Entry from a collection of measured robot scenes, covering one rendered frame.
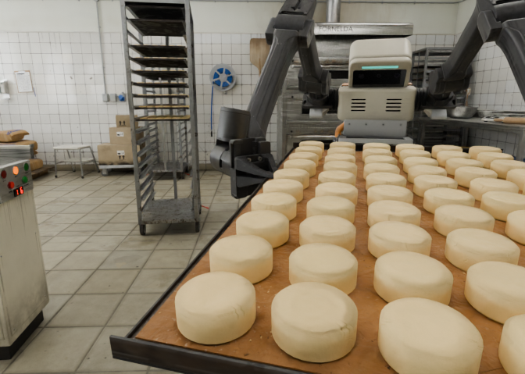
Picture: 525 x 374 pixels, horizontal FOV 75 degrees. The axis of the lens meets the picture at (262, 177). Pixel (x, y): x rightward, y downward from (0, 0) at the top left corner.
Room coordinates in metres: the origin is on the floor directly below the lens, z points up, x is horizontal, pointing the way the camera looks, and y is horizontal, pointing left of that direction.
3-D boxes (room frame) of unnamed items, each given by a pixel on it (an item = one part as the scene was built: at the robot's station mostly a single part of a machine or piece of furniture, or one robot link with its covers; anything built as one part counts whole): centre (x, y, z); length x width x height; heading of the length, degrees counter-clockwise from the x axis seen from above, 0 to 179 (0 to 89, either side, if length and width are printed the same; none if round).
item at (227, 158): (0.61, 0.04, 0.99); 0.07 x 0.07 x 0.10; 30
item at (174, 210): (2.98, 0.82, 0.93); 0.64 x 0.51 x 1.78; 8
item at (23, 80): (5.40, 3.62, 1.37); 0.27 x 0.02 x 0.40; 92
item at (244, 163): (0.55, 0.00, 0.98); 0.09 x 0.07 x 0.07; 30
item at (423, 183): (0.43, -0.22, 0.99); 0.05 x 0.05 x 0.02
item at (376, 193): (0.38, -0.15, 0.99); 0.05 x 0.05 x 0.02
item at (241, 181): (0.55, 0.00, 1.00); 0.09 x 0.07 x 0.07; 30
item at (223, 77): (5.43, 0.61, 1.10); 0.41 x 0.17 x 1.10; 92
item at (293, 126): (4.94, -1.00, 1.01); 1.56 x 1.20 x 2.01; 92
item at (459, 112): (4.53, -2.57, 0.95); 0.39 x 0.39 x 0.14
